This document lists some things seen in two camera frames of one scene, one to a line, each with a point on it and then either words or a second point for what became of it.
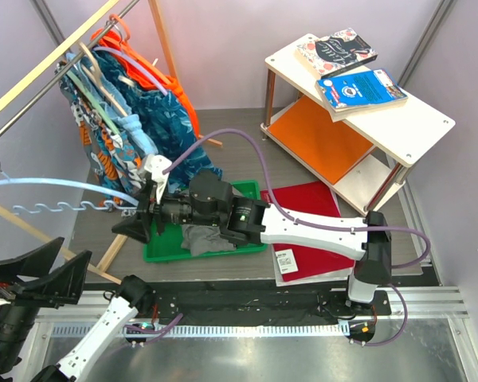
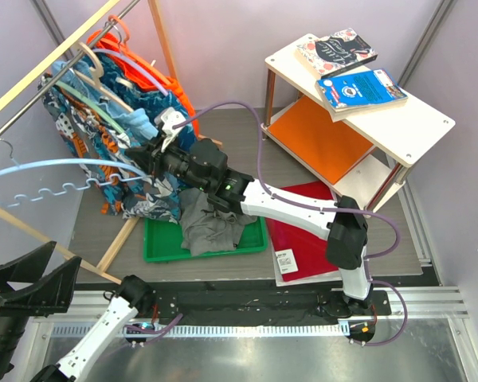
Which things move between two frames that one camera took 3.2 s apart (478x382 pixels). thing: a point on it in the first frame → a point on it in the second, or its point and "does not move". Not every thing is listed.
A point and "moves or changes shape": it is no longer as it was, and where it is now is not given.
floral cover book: [336, 52] does not move
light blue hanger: [60, 182] → [140, 177]
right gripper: [138, 226] → [149, 158]
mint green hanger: [96, 107] moves or changes shape
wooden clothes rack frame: [9, 93] does not move
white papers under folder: [331, 275] does not move
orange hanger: [114, 16] does not move
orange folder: [331, 148] does not move
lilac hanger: [134, 64] does not move
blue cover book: [358, 91] does not move
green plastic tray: [167, 245] does not move
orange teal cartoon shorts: [114, 161] moves or changes shape
